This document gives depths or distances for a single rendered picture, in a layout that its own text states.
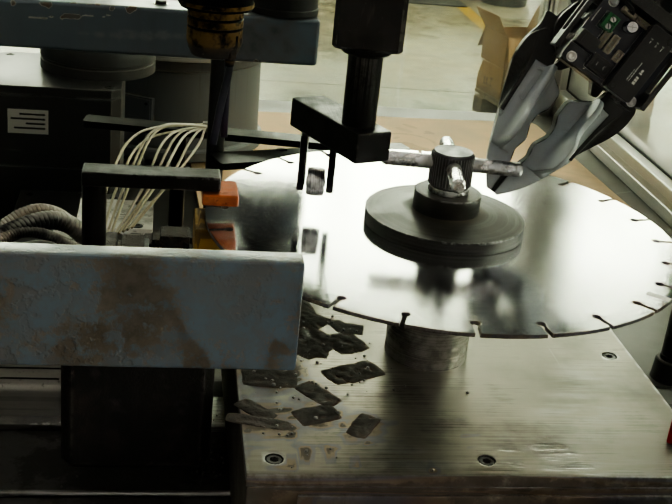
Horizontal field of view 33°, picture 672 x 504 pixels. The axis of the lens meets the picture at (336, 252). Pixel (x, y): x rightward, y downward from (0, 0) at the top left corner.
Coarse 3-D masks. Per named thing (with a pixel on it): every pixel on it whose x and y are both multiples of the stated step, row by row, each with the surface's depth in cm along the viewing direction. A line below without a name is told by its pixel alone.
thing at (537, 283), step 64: (256, 192) 80; (512, 192) 86; (576, 192) 87; (320, 256) 71; (384, 256) 72; (448, 256) 73; (512, 256) 74; (576, 256) 75; (640, 256) 76; (384, 320) 63; (448, 320) 64; (512, 320) 65; (576, 320) 66; (640, 320) 67
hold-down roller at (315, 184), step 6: (312, 168) 77; (318, 168) 77; (324, 168) 77; (312, 174) 76; (318, 174) 76; (324, 174) 76; (306, 180) 77; (312, 180) 76; (318, 180) 76; (324, 180) 77; (306, 186) 76; (312, 186) 76; (318, 186) 76; (324, 186) 77; (306, 192) 77; (312, 192) 77; (318, 192) 77
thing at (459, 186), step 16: (448, 144) 79; (400, 160) 76; (416, 160) 76; (432, 160) 76; (448, 160) 75; (464, 160) 75; (480, 160) 76; (496, 160) 76; (432, 176) 76; (448, 176) 74; (464, 176) 75; (432, 192) 76; (448, 192) 76; (464, 192) 76
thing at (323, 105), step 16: (352, 64) 69; (368, 64) 69; (352, 80) 70; (368, 80) 69; (320, 96) 77; (352, 96) 70; (368, 96) 70; (304, 112) 75; (320, 112) 73; (336, 112) 74; (352, 112) 70; (368, 112) 70; (304, 128) 75; (320, 128) 73; (336, 128) 72; (352, 128) 71; (368, 128) 71; (384, 128) 71; (304, 144) 75; (336, 144) 72; (352, 144) 70; (368, 144) 70; (384, 144) 71; (304, 160) 76; (352, 160) 70; (368, 160) 71; (384, 160) 71; (304, 176) 76
